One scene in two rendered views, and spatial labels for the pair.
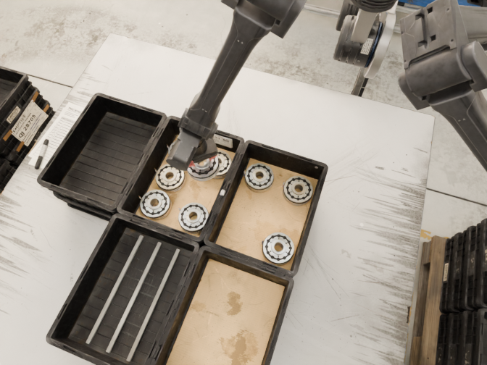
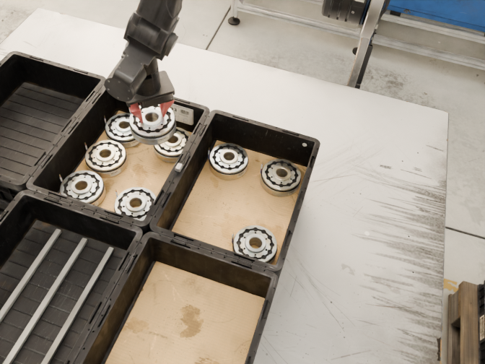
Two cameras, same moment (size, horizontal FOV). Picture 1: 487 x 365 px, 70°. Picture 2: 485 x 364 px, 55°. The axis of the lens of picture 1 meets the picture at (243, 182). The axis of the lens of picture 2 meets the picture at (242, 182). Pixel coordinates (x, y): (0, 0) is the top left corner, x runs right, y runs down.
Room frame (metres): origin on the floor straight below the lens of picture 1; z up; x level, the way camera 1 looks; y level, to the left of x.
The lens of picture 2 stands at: (-0.25, 0.01, 1.80)
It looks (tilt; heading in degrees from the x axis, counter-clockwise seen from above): 53 degrees down; 352
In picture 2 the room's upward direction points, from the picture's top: 7 degrees clockwise
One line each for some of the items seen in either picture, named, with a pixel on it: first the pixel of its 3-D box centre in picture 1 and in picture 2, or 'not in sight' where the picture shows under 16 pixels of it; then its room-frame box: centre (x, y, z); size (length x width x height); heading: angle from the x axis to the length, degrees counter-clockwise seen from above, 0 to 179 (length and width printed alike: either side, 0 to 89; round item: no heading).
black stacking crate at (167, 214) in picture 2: (267, 208); (239, 196); (0.41, -0.08, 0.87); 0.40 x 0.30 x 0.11; 160
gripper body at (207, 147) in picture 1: (196, 143); (145, 79); (0.50, 0.13, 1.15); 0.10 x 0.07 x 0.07; 112
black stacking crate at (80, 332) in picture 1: (132, 292); (37, 301); (0.14, 0.34, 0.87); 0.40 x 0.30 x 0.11; 160
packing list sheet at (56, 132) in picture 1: (68, 137); not in sight; (0.80, 0.75, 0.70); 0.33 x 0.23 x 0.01; 161
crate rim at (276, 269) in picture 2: (268, 203); (242, 183); (0.41, -0.08, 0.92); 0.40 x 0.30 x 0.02; 160
